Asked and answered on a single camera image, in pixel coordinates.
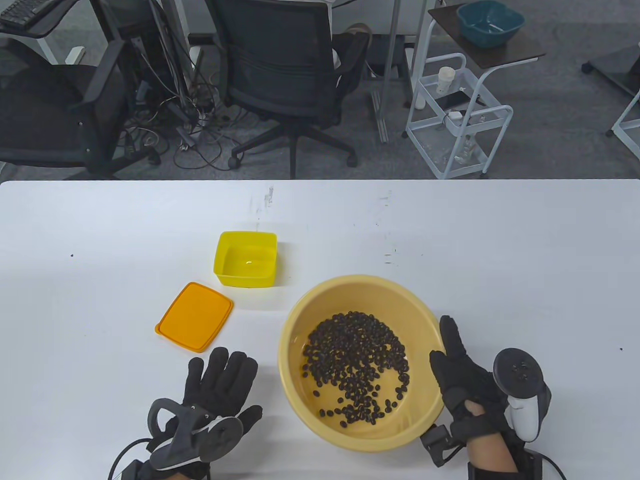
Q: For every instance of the person's right hand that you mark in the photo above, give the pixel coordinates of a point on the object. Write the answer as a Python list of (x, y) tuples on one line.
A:
[(460, 380)]

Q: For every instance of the person's left hand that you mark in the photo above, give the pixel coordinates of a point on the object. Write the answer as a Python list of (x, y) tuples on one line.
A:
[(225, 380)]

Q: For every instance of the orange container lid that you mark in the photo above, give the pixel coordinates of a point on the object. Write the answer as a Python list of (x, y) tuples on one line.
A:
[(195, 317)]

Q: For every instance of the pile of dark coffee beans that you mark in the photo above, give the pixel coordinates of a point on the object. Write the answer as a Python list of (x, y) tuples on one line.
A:
[(355, 360)]

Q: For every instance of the yellow plastic container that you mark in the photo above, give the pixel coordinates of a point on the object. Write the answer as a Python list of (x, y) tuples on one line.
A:
[(245, 260)]

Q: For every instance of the pale yellow plastic basin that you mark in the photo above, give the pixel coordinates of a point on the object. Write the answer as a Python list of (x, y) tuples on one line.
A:
[(360, 295)]

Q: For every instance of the person's right forearm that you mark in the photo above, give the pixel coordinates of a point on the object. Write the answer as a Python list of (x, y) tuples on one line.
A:
[(490, 450)]

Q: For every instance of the grey white tracker controller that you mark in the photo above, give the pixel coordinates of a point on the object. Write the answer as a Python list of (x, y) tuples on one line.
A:
[(220, 440), (517, 370)]

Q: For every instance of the black wrist sensor box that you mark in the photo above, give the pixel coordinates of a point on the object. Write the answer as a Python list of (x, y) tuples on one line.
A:
[(135, 471), (532, 465)]

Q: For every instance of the clear plastic bottle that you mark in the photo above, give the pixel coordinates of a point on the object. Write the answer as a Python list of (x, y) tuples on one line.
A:
[(462, 150)]

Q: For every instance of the white charger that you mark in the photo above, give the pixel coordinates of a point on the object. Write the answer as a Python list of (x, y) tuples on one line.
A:
[(454, 116)]

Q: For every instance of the black flat device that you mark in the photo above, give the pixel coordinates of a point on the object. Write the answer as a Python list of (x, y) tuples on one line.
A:
[(457, 100)]

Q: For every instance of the white bottle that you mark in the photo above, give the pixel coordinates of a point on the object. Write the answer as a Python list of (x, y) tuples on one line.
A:
[(420, 101)]

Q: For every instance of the white paper cup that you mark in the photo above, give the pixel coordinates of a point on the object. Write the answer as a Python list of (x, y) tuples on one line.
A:
[(446, 77)]

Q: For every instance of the black mesh office chair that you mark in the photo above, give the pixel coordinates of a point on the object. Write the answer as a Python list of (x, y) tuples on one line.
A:
[(280, 65)]

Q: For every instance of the black armrest office chair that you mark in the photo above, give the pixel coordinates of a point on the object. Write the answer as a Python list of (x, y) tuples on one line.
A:
[(45, 115)]

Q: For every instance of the brown top side table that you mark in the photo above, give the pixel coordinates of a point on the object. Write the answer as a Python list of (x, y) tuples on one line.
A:
[(500, 52)]

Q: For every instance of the dark top white table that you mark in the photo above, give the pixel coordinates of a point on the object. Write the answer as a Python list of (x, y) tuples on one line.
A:
[(620, 67)]

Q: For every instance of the black computer tower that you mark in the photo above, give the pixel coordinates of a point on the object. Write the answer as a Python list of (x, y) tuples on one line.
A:
[(160, 30)]

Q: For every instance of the teal plastic tub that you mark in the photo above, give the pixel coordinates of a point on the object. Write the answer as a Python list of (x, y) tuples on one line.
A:
[(490, 25)]

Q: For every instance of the white power strip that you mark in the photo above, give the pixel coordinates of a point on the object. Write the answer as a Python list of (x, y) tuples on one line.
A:
[(76, 55)]

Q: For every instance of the white leg keyboard desk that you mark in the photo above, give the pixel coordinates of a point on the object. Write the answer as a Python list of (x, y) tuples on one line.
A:
[(45, 30)]

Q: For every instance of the black keyboard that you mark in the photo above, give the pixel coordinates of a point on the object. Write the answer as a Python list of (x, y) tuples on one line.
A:
[(20, 12)]

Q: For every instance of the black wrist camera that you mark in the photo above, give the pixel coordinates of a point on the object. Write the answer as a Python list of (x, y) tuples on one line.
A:
[(437, 442)]

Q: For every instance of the grey aluminium profile post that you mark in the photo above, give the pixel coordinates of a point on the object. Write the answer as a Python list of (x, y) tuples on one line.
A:
[(386, 75)]

